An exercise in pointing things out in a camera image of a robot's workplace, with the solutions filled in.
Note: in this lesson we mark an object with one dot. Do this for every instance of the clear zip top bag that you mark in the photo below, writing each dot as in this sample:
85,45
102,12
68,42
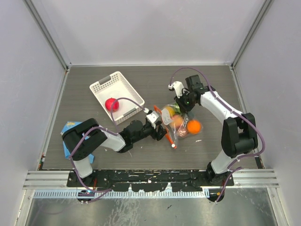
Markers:
171,134

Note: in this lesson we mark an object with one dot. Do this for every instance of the fake orange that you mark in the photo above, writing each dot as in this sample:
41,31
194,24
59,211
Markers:
194,126

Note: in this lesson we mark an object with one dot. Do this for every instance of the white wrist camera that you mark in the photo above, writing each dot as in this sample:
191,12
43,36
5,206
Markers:
151,116
177,87

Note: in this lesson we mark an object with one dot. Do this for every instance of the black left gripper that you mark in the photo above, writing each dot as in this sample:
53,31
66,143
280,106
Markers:
158,134

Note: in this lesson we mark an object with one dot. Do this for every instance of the fake brown passion fruit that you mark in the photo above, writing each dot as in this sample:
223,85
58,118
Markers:
182,132

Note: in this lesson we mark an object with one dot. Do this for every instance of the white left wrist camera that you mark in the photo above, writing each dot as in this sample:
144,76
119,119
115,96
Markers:
151,116

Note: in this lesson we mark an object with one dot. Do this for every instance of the fake yellow lemon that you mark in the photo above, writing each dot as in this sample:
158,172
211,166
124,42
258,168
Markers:
170,110

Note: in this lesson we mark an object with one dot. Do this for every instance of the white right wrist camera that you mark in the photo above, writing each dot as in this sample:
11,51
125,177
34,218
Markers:
177,87

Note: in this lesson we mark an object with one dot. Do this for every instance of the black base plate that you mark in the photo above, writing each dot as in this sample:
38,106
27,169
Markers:
186,180

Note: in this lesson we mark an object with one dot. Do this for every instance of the fake red apple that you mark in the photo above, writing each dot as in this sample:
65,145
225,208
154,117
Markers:
111,104

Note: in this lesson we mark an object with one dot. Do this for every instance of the fake green watermelon piece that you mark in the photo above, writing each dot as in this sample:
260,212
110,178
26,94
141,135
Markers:
177,108

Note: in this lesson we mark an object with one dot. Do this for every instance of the blue slotted cable duct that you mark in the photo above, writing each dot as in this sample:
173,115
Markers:
82,194

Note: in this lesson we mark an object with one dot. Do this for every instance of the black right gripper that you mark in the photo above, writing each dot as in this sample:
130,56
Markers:
183,108

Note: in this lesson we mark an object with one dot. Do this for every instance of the aluminium frame rail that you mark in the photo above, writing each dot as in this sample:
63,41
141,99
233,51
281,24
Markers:
51,179

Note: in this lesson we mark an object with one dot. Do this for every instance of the fake peach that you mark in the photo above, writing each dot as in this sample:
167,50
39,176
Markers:
177,121

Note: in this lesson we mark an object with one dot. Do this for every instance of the white perforated plastic basket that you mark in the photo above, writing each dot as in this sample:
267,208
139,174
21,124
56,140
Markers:
117,86

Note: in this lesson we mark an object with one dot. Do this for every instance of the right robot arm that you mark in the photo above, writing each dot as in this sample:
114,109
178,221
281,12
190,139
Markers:
239,137

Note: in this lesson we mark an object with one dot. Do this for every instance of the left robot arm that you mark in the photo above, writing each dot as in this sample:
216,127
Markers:
80,139

